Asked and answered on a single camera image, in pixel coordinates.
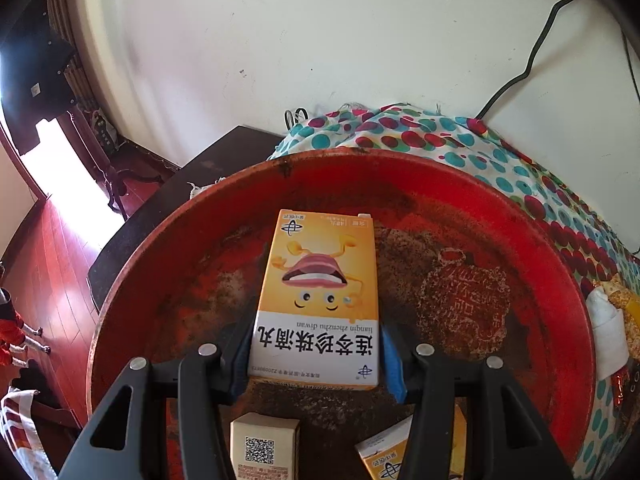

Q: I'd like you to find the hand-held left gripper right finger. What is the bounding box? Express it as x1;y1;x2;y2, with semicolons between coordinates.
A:
380;322;576;480

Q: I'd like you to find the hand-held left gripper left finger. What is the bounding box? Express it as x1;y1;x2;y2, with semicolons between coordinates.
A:
57;305;266;480

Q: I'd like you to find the yellow cartoon medicine box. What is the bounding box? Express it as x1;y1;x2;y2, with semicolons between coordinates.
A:
248;209;381;390

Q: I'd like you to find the red round tray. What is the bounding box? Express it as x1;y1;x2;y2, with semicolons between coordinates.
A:
86;149;598;480

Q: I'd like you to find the small beige cardboard box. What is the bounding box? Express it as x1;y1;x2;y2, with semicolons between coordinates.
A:
230;412;302;480

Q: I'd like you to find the dark wooden table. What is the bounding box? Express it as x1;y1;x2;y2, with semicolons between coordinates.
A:
87;125;286;311

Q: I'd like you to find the white crumpled tissue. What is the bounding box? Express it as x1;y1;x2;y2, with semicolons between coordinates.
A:
585;287;628;381

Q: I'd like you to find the carved wooden cabinet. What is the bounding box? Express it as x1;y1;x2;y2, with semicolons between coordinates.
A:
45;0;183;221

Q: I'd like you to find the red candy wrapper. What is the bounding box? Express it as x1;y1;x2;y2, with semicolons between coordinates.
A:
612;360;640;408

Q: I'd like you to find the white orange striped bag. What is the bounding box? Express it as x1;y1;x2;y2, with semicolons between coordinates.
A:
0;387;51;480

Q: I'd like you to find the yellow snack packet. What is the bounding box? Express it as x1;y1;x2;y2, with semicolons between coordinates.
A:
602;275;640;326

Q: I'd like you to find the polka dot cloth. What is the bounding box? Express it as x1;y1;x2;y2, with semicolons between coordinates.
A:
267;102;640;480

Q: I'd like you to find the white power strip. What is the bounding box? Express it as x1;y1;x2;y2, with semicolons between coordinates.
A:
90;110;118;151

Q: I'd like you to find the black cable loop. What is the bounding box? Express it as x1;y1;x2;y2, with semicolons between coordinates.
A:
284;108;309;134

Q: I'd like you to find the black wall cable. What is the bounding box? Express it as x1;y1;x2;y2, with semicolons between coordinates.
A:
472;0;591;121

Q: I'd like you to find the thin wall cable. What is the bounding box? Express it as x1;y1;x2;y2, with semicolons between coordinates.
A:
620;27;640;131

